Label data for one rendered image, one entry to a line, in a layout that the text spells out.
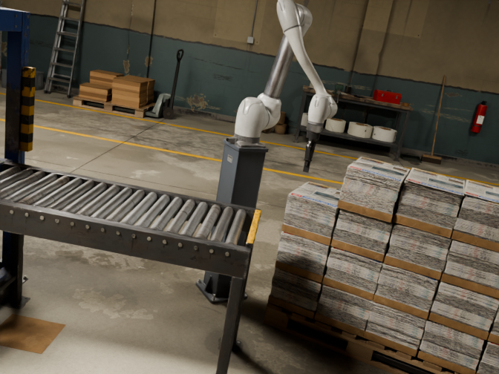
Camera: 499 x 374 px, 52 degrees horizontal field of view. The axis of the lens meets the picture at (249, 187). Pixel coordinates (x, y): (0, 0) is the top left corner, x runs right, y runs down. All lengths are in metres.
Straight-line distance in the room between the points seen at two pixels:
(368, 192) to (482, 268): 0.66
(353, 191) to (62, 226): 1.43
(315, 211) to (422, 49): 6.91
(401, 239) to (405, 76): 6.85
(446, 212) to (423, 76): 6.92
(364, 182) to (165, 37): 7.27
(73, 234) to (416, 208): 1.63
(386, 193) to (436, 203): 0.25
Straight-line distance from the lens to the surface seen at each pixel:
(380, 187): 2.66
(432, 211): 2.68
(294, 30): 2.91
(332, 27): 9.25
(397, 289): 2.83
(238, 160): 2.95
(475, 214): 2.68
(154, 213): 2.34
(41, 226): 2.28
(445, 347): 2.94
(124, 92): 8.69
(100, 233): 2.18
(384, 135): 8.81
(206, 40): 9.39
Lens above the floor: 1.64
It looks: 17 degrees down
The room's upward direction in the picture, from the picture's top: 10 degrees clockwise
